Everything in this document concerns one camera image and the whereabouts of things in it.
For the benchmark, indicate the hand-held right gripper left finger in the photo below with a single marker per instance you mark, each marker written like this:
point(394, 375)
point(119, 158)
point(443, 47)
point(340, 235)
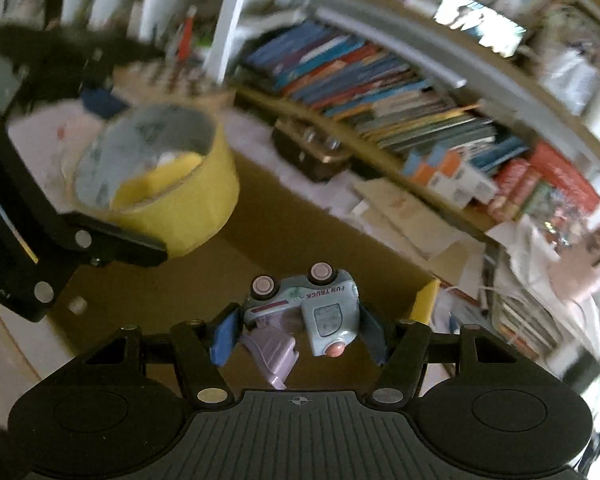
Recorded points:
point(226, 337)

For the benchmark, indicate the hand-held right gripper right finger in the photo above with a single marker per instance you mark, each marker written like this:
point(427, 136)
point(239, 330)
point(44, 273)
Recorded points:
point(374, 340)

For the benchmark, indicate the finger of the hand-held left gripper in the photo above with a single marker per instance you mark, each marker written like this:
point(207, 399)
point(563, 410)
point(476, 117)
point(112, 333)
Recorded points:
point(80, 52)
point(80, 237)

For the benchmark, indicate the light blue toy truck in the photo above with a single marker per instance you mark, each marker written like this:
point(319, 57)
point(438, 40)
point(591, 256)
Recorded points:
point(325, 310)

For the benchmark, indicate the yellow cardboard box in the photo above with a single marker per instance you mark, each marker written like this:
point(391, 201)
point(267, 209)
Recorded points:
point(265, 235)

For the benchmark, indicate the red pen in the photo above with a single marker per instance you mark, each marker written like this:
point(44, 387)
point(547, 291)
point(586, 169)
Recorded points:
point(185, 35)

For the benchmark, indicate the pile of loose papers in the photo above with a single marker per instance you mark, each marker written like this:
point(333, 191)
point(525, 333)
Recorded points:
point(410, 220)

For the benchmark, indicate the orange white carton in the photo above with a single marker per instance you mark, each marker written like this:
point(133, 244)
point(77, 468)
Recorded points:
point(472, 187)
point(432, 170)

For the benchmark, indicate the wooden shelf ledge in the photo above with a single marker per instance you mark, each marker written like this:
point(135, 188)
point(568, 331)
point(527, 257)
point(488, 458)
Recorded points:
point(380, 160)

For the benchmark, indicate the black case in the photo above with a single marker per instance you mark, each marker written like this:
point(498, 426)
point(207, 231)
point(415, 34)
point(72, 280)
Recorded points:
point(310, 155)

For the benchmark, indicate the red box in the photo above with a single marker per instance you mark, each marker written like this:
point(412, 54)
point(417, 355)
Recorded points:
point(565, 175)

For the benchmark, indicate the row of colourful books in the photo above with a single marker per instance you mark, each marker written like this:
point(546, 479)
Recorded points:
point(360, 85)

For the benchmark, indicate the grey shelf board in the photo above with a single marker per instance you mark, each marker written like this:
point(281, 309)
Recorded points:
point(430, 55)

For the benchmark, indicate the white shelf post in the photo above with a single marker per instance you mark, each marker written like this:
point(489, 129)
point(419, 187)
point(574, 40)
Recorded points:
point(230, 20)

